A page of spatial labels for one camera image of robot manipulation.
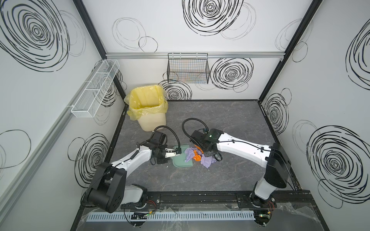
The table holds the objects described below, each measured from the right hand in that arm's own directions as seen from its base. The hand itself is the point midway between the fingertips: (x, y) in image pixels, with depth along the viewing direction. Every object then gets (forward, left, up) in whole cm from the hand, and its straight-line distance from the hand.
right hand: (210, 152), depth 80 cm
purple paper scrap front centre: (-2, +1, -8) cm, 9 cm away
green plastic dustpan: (-2, +18, -7) cm, 20 cm away
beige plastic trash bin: (+19, +36, +3) cm, 40 cm away
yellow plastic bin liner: (+35, +43, +6) cm, 56 cm away
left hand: (+3, +24, -7) cm, 26 cm away
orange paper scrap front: (+1, +7, -10) cm, 12 cm away
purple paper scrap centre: (+4, +12, -8) cm, 15 cm away
